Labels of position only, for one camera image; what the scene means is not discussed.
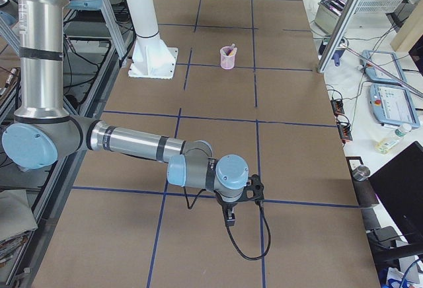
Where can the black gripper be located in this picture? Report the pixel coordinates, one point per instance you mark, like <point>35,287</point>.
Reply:
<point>227,205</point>

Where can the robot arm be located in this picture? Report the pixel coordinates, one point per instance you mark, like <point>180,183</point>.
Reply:
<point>43,131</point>

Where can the pink mesh pen holder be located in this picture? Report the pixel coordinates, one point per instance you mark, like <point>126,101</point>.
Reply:
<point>227,61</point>

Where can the metal cup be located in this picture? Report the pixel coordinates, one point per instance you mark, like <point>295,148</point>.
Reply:
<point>361,173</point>

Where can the clear sanitizer bottle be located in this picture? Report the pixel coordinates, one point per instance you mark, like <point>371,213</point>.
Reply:
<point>393,139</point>

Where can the black laptop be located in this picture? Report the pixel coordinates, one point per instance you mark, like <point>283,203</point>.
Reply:
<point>398,185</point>

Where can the near teach pendant tablet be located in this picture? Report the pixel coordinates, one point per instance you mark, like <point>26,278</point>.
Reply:
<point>392,105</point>

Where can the teach pendant tablet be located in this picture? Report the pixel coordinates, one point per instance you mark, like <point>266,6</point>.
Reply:
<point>387,60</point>
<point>392,105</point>

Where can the far teach pendant tablet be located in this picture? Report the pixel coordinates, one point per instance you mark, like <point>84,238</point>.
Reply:
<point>387,60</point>

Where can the silver toaster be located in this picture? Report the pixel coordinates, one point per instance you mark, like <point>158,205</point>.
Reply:
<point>328,13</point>

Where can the wooden board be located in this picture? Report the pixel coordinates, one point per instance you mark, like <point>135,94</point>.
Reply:
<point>410,32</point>

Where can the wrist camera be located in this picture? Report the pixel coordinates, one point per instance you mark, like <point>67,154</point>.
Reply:
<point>254,190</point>

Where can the white camera post base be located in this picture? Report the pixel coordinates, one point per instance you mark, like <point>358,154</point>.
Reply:
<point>151,57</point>

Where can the aluminium frame post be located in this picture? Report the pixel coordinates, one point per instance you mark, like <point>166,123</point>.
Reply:
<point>337,34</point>

